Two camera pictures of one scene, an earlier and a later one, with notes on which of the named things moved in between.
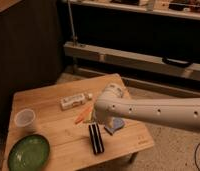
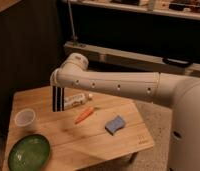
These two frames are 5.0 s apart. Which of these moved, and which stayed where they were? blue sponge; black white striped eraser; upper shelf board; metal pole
Moved: black white striped eraser
Stayed: metal pole; blue sponge; upper shelf board
